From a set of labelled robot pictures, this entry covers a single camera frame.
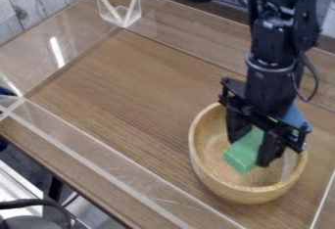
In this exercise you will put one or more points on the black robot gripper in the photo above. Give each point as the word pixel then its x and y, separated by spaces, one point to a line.
pixel 261 102

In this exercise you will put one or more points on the green rectangular block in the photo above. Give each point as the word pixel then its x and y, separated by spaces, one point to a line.
pixel 240 154

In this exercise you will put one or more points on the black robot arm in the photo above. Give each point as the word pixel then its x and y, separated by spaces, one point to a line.
pixel 284 31

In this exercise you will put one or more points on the light wooden bowl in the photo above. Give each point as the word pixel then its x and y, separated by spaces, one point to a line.
pixel 225 166

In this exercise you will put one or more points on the clear acrylic enclosure wall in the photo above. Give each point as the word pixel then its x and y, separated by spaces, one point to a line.
pixel 116 112

